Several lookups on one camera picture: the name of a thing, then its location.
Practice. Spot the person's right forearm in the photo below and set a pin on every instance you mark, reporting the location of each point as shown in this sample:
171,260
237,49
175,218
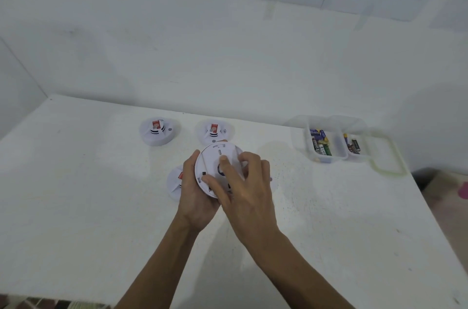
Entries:
303,276

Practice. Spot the pile of assorted batteries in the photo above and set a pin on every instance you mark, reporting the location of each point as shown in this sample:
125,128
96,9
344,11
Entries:
321,143

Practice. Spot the clear lid with green rim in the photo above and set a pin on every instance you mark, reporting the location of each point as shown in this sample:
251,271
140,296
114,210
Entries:
402,170

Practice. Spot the person's left hand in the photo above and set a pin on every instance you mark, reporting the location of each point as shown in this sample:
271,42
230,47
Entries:
193,206

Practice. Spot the person's right hand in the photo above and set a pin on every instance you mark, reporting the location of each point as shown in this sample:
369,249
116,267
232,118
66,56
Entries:
252,206

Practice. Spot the cream fabric with pink dots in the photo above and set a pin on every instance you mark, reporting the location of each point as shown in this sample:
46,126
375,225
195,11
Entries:
449,206

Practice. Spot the black battery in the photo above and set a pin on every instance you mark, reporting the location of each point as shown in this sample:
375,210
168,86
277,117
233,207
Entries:
354,146

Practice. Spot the person's left forearm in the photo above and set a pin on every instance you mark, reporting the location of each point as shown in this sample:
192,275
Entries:
157,268

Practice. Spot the blue and yellow battery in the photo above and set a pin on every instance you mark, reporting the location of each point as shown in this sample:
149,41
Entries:
345,139

